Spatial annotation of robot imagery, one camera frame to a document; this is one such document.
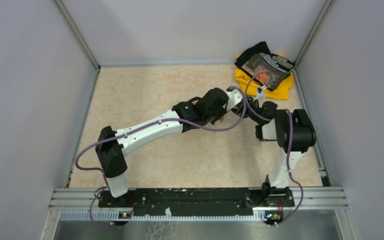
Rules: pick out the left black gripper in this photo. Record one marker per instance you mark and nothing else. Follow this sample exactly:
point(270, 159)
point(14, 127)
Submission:
point(223, 111)

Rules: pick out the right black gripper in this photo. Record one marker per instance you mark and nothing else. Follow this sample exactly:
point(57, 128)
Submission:
point(239, 110)

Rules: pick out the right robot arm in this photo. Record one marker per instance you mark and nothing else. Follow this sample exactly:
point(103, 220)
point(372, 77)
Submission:
point(295, 135)

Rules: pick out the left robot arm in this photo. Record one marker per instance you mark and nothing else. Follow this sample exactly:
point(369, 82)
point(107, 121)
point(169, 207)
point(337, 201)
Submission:
point(116, 145)

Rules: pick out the yellow folded cloth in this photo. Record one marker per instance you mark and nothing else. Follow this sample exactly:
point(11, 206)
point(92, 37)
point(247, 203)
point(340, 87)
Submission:
point(248, 85)

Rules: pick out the black printed folded shirt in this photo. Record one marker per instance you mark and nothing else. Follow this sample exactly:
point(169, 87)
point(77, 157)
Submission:
point(267, 68)

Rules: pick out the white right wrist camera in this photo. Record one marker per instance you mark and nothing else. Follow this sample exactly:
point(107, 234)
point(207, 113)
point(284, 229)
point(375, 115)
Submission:
point(260, 93)

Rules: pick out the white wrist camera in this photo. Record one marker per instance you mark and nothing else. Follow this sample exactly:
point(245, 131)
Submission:
point(260, 93)
point(235, 98)

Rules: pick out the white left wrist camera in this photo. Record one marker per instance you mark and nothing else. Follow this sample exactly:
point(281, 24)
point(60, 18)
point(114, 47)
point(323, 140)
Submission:
point(235, 98)

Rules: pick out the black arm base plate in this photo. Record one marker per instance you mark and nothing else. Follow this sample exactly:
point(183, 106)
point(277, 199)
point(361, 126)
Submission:
point(192, 202)

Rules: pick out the aluminium front rail frame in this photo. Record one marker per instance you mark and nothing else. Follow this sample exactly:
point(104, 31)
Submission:
point(82, 204)

